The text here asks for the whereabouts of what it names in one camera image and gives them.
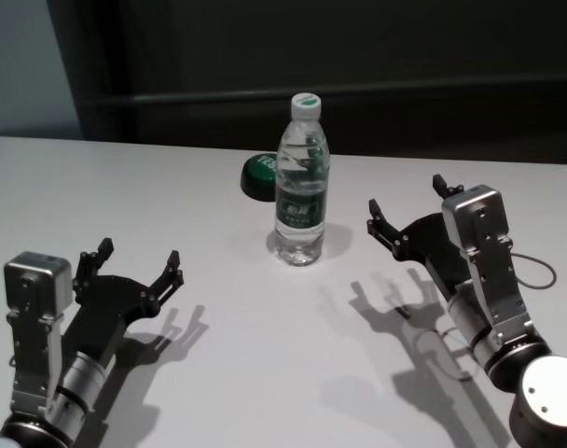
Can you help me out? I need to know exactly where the clear water bottle green label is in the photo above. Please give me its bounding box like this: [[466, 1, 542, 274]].
[[273, 91, 332, 268]]

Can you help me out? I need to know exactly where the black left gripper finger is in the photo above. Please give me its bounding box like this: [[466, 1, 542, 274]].
[[73, 237, 116, 291], [143, 250, 186, 315]]

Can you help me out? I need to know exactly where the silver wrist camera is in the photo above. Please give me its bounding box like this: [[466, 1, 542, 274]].
[[3, 251, 75, 417], [440, 184, 535, 344]]

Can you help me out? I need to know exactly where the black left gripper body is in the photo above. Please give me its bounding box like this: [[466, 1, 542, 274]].
[[61, 274, 160, 364]]

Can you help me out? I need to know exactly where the thin right wrist camera cable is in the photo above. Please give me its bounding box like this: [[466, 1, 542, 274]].
[[511, 252, 557, 290]]

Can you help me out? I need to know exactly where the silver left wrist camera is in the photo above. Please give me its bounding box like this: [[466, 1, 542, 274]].
[[3, 251, 75, 417]]

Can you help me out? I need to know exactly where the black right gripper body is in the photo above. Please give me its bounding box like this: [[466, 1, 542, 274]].
[[394, 210, 472, 303]]

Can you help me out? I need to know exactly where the green YES button black base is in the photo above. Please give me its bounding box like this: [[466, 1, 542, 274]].
[[240, 153, 281, 203]]

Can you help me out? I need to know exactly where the grey horizontal wall rail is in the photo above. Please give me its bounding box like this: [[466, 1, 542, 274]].
[[85, 90, 567, 108]]

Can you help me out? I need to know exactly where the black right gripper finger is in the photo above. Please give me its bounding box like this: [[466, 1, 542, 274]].
[[366, 198, 409, 260], [432, 174, 464, 200]]

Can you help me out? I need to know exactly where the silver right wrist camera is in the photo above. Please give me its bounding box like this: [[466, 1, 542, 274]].
[[440, 184, 535, 344]]

